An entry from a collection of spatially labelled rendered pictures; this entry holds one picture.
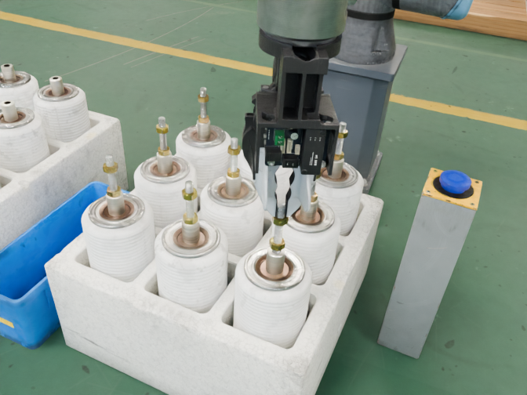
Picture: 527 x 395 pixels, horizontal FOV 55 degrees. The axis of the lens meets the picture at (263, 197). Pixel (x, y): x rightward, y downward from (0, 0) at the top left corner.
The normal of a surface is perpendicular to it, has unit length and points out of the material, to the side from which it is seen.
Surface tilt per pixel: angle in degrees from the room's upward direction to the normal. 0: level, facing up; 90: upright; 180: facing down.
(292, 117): 0
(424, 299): 90
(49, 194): 90
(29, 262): 88
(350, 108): 90
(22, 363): 0
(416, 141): 0
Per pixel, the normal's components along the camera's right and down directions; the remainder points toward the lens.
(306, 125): 0.04, 0.60
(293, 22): -0.18, 0.59
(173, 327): -0.42, 0.52
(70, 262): 0.06, -0.80
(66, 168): 0.92, 0.28
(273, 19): -0.66, 0.42
